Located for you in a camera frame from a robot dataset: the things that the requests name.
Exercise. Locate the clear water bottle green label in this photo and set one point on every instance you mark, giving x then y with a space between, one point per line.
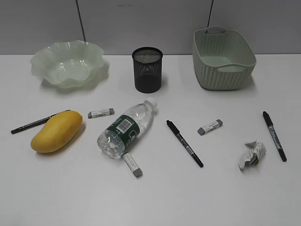
116 139

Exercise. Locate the yellow mango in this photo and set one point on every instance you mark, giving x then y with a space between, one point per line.
57 132

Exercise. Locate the thin black pen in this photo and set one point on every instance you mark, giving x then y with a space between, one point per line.
31 125

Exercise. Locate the white waste paper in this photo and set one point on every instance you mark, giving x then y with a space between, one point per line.
256 151

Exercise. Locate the black marker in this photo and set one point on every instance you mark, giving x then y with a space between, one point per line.
176 132
274 136

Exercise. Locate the grey eraser near plate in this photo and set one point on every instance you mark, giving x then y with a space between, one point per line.
100 113

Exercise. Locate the black mesh pen holder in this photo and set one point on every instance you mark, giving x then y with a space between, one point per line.
147 62

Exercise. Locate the grey eraser right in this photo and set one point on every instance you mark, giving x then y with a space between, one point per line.
210 127

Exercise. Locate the grey eraser front centre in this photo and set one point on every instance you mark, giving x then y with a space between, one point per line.
135 169

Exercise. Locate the pale green woven basket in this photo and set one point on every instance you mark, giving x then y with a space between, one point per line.
222 58

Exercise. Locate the pale green wavy plate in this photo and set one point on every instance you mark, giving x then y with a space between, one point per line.
68 64

